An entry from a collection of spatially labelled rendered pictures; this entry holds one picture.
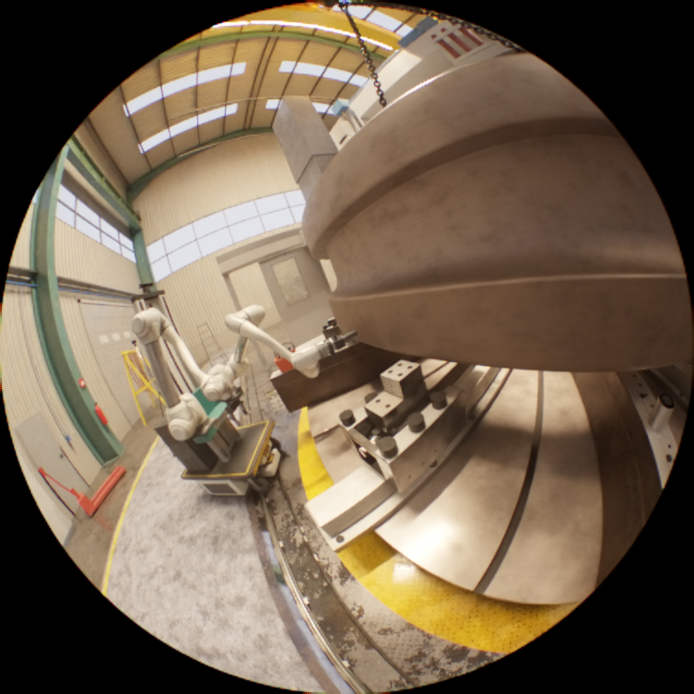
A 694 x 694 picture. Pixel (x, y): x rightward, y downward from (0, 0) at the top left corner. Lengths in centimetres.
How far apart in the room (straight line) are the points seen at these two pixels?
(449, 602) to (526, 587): 41
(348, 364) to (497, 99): 183
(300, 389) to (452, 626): 195
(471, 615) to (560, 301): 123
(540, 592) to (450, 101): 144
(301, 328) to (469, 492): 447
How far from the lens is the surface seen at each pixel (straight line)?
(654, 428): 92
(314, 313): 492
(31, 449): 655
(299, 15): 1107
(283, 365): 179
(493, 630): 128
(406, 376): 78
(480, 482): 105
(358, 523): 99
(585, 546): 107
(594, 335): 67
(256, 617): 158
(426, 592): 124
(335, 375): 181
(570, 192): 77
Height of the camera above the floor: 124
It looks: 18 degrees down
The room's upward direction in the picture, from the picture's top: 21 degrees counter-clockwise
